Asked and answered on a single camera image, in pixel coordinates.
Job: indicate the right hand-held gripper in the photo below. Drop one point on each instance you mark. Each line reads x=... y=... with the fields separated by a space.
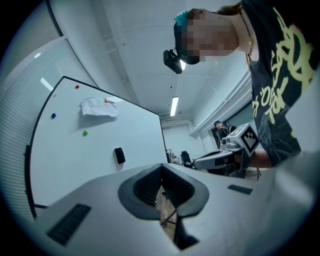
x=247 y=142

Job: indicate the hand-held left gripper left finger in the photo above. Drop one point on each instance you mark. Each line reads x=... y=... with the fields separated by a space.
x=105 y=225

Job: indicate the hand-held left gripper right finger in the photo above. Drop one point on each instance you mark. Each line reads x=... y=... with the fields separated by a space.
x=230 y=215

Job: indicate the black whiteboard eraser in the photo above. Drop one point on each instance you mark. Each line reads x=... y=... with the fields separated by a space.
x=120 y=155

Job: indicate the person's right forearm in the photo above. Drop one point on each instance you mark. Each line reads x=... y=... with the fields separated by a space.
x=262 y=160

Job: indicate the white whiteboard on black stand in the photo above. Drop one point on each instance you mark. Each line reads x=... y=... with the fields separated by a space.
x=100 y=150

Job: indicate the black office chair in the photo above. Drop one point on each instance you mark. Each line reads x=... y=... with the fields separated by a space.
x=186 y=158

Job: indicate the white ceiling pipe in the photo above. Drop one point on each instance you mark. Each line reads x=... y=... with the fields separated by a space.
x=225 y=105

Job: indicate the long ceiling light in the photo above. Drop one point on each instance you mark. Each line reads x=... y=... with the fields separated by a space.
x=174 y=106

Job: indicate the person's black printed t-shirt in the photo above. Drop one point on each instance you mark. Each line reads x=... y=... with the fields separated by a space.
x=277 y=100

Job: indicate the green round magnet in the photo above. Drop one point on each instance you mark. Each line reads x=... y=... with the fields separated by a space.
x=85 y=133

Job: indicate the crumpled white paper sheet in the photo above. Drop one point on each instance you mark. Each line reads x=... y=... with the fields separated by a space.
x=98 y=107

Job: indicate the person's head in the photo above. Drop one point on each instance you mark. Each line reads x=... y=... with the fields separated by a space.
x=212 y=35

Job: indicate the glass partition with white blinds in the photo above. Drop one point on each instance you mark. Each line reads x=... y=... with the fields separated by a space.
x=15 y=125

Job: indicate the black head-mounted camera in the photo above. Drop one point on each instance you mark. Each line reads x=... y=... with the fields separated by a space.
x=172 y=62

